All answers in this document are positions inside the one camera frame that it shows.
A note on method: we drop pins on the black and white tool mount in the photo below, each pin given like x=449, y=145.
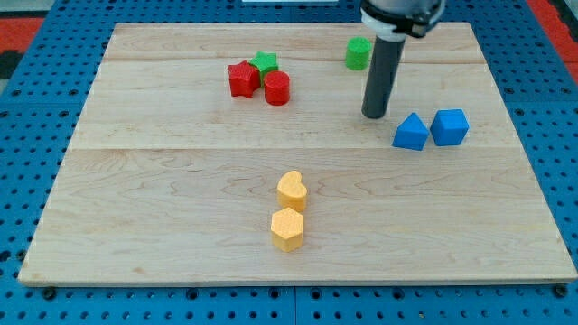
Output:
x=393, y=20

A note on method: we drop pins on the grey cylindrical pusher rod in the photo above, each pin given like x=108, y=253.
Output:
x=381, y=77

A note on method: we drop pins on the green cylinder block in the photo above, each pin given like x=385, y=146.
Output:
x=357, y=53

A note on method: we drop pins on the green star block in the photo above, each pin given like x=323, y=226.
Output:
x=265, y=62

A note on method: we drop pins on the red star block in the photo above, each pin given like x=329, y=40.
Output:
x=243, y=79

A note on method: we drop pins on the blue triangular prism block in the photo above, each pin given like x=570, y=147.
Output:
x=411, y=134

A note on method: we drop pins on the blue cube block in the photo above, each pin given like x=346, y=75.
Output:
x=449, y=127

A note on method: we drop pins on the red cylinder block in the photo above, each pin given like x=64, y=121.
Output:
x=277, y=88

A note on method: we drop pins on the yellow heart block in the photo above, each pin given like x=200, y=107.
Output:
x=291, y=192

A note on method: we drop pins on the yellow hexagon block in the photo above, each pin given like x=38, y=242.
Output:
x=287, y=229

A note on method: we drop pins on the wooden board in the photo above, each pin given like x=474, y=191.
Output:
x=170, y=181

